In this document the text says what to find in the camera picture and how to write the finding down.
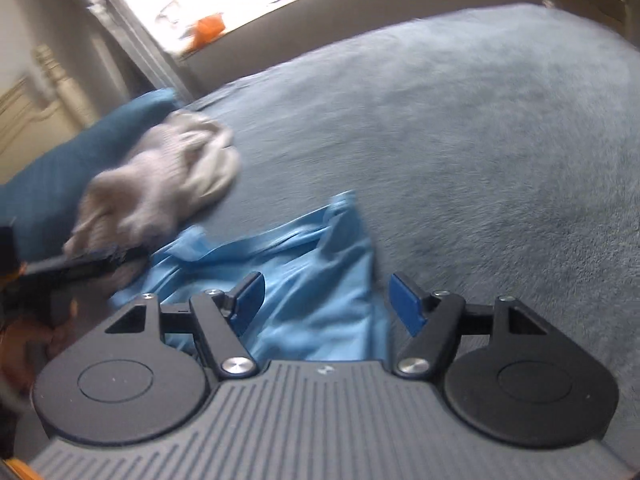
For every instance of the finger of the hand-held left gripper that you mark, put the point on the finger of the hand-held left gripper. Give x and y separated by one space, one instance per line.
90 262

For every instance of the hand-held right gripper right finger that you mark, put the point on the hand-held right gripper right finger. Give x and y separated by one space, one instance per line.
407 305

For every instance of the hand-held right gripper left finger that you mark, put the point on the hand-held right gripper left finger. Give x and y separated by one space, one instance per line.
250 302

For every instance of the light blue shirt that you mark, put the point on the light blue shirt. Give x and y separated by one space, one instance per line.
310 285

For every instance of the person's left hand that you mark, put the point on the person's left hand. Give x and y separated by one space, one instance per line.
25 350

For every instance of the dark teal pillow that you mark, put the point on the dark teal pillow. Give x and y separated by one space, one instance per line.
50 180

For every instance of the grey knitted sweater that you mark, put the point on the grey knitted sweater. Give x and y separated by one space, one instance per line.
150 185

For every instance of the beige cloth garment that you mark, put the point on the beige cloth garment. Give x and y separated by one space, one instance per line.
220 165

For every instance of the cream carved headboard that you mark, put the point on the cream carved headboard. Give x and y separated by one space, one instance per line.
20 110

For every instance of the grey-blue fleece blanket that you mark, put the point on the grey-blue fleece blanket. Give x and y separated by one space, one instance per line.
475 135

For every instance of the grey curtain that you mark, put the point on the grey curtain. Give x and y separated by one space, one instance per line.
135 35

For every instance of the orange object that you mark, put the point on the orange object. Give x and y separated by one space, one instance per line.
207 30

